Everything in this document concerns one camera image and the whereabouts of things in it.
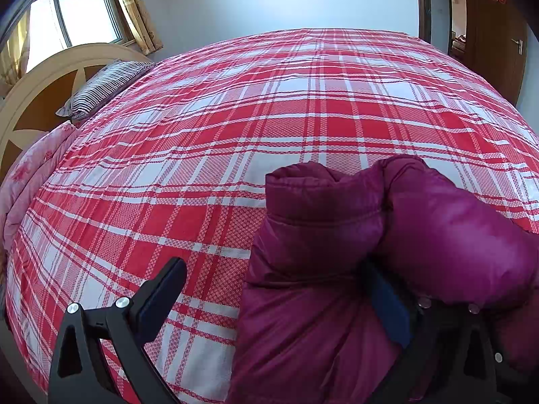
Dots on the cream wooden headboard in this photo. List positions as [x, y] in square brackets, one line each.
[50, 71]

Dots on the window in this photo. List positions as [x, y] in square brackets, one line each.
[80, 8]

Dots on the pink floral quilt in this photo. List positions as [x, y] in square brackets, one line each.
[29, 176]

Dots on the yellow curtain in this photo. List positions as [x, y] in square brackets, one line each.
[137, 12]
[14, 54]

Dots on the brown door frame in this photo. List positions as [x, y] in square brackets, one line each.
[423, 4]

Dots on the striped pillow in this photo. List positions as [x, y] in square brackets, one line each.
[101, 88]

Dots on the brown wooden door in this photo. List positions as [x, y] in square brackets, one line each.
[492, 50]

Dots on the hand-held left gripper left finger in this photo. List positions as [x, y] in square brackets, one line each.
[156, 303]

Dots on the bed with red plaid sheet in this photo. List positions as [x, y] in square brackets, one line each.
[252, 113]

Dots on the purple puffer jacket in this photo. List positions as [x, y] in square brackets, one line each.
[316, 261]

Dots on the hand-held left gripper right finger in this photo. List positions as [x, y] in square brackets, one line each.
[391, 311]

